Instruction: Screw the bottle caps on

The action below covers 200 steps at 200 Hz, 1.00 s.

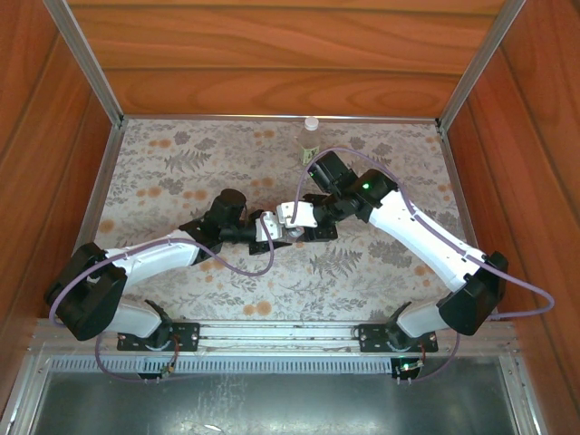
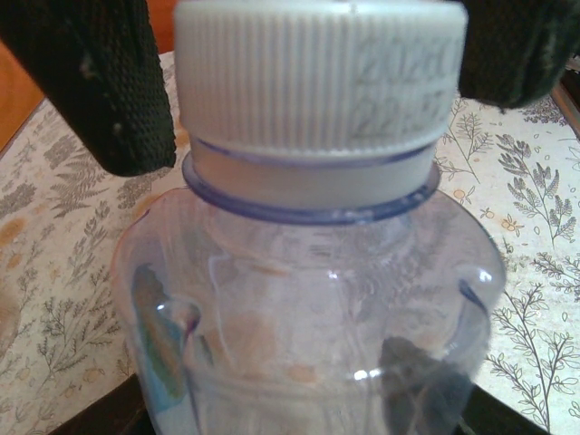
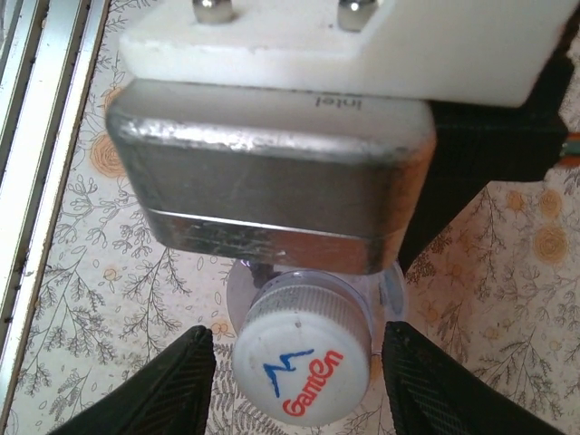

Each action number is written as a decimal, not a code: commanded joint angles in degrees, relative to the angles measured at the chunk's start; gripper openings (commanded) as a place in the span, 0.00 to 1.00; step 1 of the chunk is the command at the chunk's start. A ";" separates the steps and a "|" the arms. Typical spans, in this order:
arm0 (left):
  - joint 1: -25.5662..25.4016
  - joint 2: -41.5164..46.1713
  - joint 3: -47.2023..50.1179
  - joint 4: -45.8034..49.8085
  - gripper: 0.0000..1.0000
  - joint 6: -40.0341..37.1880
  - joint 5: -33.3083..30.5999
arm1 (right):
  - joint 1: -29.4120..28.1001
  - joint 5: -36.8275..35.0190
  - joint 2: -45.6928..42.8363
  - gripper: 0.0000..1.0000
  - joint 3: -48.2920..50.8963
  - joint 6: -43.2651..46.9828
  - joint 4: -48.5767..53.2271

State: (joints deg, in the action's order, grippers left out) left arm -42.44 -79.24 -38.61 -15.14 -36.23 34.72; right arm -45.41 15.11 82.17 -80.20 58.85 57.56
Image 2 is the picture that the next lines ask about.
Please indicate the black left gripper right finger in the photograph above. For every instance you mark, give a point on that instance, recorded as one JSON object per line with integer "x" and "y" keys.
{"x": 498, "y": 417}

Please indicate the clear plastic bottle green label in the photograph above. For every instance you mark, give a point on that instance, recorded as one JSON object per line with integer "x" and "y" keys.
{"x": 308, "y": 294}

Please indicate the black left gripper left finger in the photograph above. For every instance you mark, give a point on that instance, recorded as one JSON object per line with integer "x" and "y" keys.
{"x": 99, "y": 412}

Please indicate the white ribbed bottle cap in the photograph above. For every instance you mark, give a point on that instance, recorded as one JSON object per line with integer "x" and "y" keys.
{"x": 294, "y": 81}

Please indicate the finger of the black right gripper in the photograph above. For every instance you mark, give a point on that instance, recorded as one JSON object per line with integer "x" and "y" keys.
{"x": 516, "y": 50}
{"x": 104, "y": 90}

